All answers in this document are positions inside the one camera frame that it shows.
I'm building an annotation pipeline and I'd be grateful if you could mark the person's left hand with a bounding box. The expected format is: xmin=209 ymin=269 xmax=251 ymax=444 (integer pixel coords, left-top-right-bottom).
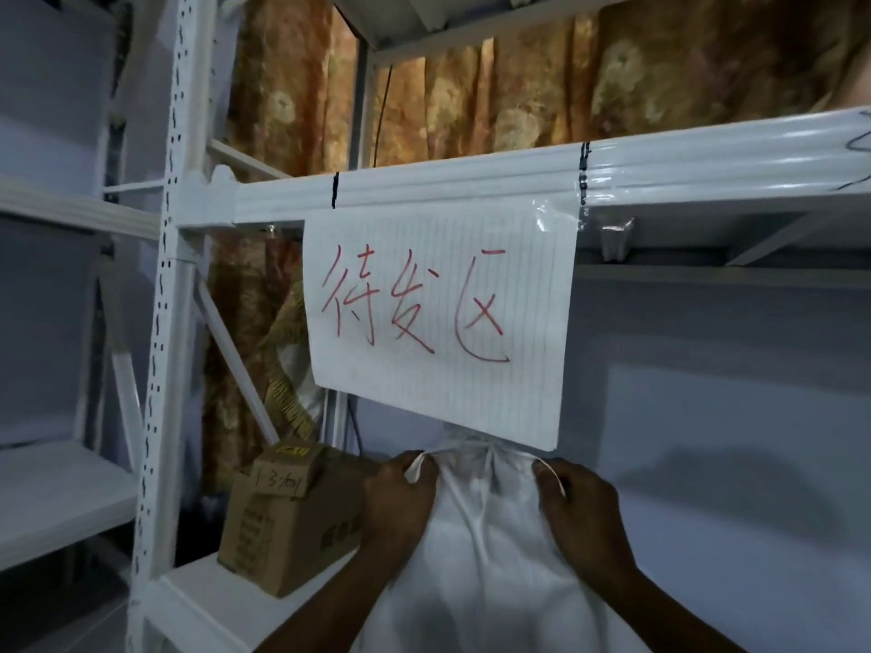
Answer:
xmin=360 ymin=449 xmax=441 ymax=572

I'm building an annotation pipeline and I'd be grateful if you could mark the white woven sack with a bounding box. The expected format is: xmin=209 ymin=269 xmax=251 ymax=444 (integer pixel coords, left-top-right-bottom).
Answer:
xmin=350 ymin=431 xmax=654 ymax=653

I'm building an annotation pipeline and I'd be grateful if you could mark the white diagonal rack brace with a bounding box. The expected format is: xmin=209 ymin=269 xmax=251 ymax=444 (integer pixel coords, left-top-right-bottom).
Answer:
xmin=193 ymin=275 xmax=280 ymax=443

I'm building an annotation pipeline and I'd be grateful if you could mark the grey metal rear upright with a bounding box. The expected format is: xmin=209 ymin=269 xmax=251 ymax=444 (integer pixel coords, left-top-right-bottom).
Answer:
xmin=325 ymin=40 xmax=376 ymax=456

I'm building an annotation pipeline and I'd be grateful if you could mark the person's right hand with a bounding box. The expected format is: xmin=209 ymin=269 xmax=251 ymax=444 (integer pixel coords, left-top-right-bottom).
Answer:
xmin=533 ymin=458 xmax=642 ymax=596

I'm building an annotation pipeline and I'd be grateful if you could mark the small brown cardboard box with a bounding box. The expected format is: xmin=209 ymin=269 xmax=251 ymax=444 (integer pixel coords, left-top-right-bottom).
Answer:
xmin=252 ymin=441 xmax=328 ymax=501

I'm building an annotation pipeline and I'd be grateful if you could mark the brown floral curtain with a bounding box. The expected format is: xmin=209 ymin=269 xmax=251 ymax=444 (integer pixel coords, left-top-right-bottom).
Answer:
xmin=201 ymin=0 xmax=871 ymax=497

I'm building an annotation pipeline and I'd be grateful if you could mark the person's left forearm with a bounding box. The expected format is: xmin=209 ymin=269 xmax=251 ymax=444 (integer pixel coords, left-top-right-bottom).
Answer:
xmin=255 ymin=550 xmax=423 ymax=653

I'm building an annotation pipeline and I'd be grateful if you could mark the white perforated rack post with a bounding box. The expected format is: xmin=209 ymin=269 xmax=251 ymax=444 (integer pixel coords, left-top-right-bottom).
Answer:
xmin=127 ymin=0 xmax=220 ymax=653

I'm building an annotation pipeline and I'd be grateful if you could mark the large brown cardboard box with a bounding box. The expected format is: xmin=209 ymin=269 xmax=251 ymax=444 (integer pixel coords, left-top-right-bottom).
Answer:
xmin=217 ymin=452 xmax=382 ymax=599

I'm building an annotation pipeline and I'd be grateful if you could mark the clear tape strip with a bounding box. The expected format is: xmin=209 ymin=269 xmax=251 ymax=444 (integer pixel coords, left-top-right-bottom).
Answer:
xmin=533 ymin=195 xmax=638 ymax=260

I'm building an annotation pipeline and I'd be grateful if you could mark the black cable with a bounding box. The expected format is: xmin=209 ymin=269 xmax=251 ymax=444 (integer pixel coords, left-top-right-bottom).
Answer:
xmin=343 ymin=394 xmax=372 ymax=460

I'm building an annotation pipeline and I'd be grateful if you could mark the white neighbouring shelf board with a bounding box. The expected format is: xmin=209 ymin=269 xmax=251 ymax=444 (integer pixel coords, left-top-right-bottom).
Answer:
xmin=0 ymin=441 xmax=141 ymax=572
xmin=0 ymin=176 xmax=161 ymax=240

